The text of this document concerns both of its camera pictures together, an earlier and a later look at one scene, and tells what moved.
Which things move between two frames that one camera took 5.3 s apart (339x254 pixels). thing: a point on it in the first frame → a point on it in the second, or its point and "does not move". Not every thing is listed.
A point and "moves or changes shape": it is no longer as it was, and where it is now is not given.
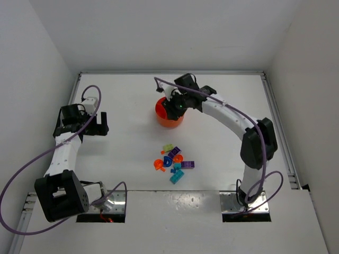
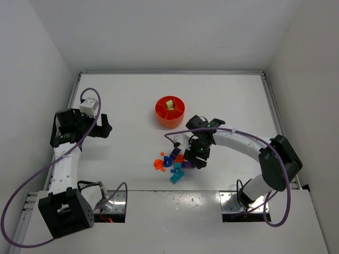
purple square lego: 174,152 does not move
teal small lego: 177,165 does not move
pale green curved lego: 168,147 moves or changes shape
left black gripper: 96,127 does not move
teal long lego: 177,177 does not move
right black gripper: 171,111 → 196,157
